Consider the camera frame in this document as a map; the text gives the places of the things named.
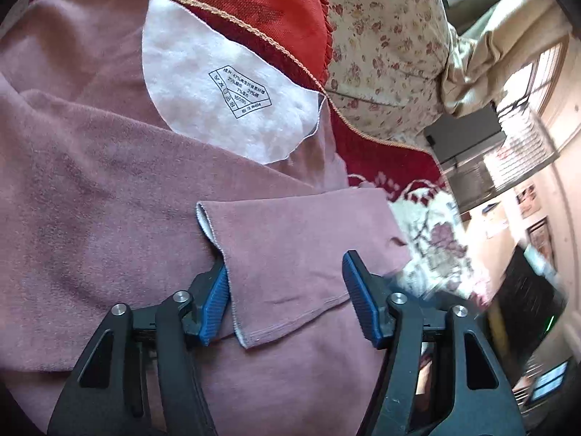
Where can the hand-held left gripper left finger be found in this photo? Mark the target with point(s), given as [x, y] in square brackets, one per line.
[214, 302]

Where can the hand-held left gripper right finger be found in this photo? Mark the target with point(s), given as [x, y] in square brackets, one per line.
[361, 297]

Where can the mauve pink shirt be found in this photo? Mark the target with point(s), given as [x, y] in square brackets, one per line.
[113, 181]

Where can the red and white floral blanket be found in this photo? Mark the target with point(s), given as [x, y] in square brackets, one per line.
[435, 231]

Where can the window with metal grille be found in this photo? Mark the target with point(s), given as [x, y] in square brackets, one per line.
[522, 145]

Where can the grey box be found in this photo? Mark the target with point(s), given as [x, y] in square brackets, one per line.
[463, 136]

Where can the beige cloth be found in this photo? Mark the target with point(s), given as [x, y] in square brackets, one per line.
[490, 63]

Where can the framed wall picture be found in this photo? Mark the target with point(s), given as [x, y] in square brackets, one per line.
[527, 200]
[539, 238]

